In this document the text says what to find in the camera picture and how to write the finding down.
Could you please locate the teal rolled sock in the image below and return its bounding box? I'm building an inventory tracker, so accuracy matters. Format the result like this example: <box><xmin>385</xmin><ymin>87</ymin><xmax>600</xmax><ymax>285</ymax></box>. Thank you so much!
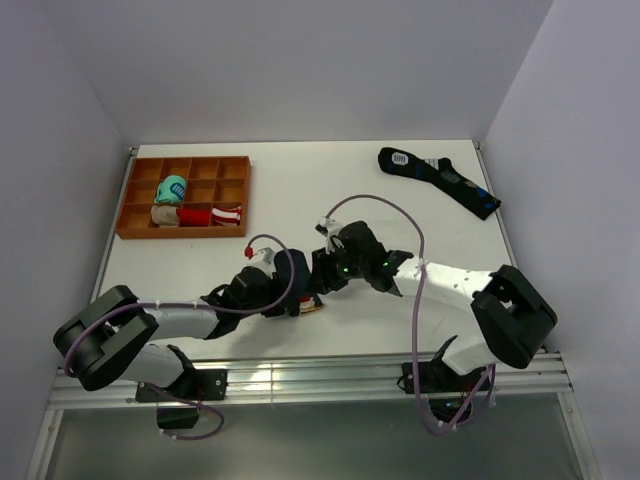
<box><xmin>154</xmin><ymin>175</ymin><xmax>186</xmax><ymax>204</ymax></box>

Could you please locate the red white striped sock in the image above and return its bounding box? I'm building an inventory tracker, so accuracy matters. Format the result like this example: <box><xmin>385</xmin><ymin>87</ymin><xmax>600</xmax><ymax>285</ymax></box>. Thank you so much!
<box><xmin>177</xmin><ymin>205</ymin><xmax>244</xmax><ymax>229</ymax></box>

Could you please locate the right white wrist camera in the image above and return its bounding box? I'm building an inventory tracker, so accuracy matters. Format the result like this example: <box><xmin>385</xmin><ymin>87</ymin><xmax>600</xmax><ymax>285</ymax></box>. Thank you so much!
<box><xmin>315</xmin><ymin>217</ymin><xmax>344</xmax><ymax>254</ymax></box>

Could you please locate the beige rolled sock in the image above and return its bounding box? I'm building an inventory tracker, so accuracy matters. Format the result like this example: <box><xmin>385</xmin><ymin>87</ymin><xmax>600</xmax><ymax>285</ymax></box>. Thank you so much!
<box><xmin>151</xmin><ymin>205</ymin><xmax>180</xmax><ymax>228</ymax></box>

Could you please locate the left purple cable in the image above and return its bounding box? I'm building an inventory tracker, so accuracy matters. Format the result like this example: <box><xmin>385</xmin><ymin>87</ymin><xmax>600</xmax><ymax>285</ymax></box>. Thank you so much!
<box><xmin>62</xmin><ymin>233</ymin><xmax>296</xmax><ymax>441</ymax></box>

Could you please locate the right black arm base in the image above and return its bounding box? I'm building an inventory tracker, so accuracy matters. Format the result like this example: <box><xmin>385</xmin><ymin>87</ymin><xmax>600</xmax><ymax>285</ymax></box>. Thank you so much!
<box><xmin>396</xmin><ymin>336</ymin><xmax>485</xmax><ymax>423</ymax></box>

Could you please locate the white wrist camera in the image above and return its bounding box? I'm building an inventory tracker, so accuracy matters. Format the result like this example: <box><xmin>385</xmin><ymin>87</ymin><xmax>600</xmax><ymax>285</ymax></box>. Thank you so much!
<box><xmin>315</xmin><ymin>217</ymin><xmax>344</xmax><ymax>254</ymax></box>
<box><xmin>244</xmin><ymin>246</ymin><xmax>275</xmax><ymax>270</ymax></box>

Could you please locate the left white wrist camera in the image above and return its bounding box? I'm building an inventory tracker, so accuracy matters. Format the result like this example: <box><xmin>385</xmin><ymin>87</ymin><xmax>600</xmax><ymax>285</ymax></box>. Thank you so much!
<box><xmin>244</xmin><ymin>246</ymin><xmax>275</xmax><ymax>270</ymax></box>

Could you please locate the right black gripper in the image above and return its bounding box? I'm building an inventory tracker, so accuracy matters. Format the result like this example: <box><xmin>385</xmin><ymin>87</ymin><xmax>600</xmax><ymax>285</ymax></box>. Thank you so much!
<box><xmin>305</xmin><ymin>242</ymin><xmax>368</xmax><ymax>295</ymax></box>

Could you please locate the black blue sports sock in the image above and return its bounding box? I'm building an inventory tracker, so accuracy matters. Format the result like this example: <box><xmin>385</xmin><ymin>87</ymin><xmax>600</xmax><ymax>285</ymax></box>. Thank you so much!
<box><xmin>377</xmin><ymin>147</ymin><xmax>501</xmax><ymax>220</ymax></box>

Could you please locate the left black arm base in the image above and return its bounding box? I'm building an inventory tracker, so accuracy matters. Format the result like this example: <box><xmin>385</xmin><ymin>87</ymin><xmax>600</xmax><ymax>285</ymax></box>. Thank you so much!
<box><xmin>134</xmin><ymin>368</ymin><xmax>228</xmax><ymax>441</ymax></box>

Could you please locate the navy cartoon sock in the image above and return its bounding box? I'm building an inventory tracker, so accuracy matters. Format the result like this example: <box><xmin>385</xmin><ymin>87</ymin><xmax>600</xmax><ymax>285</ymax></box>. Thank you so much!
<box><xmin>274</xmin><ymin>249</ymin><xmax>324</xmax><ymax>317</ymax></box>

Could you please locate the aluminium front rail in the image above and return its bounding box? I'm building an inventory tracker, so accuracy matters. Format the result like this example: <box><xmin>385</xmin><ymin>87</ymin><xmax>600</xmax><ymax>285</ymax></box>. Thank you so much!
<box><xmin>46</xmin><ymin>353</ymin><xmax>573</xmax><ymax>410</ymax></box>

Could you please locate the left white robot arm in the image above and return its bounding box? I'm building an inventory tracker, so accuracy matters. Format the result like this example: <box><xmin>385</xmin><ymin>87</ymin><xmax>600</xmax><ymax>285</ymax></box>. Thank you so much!
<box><xmin>53</xmin><ymin>261</ymin><xmax>305</xmax><ymax>399</ymax></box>

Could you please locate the orange compartment tray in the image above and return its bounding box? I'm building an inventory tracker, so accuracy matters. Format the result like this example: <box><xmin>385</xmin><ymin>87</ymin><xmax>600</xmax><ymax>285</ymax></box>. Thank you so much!
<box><xmin>115</xmin><ymin>156</ymin><xmax>251</xmax><ymax>240</ymax></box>

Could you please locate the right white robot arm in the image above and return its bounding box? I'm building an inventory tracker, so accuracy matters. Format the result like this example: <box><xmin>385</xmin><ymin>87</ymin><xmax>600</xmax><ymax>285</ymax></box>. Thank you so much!
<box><xmin>309</xmin><ymin>218</ymin><xmax>558</xmax><ymax>390</ymax></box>

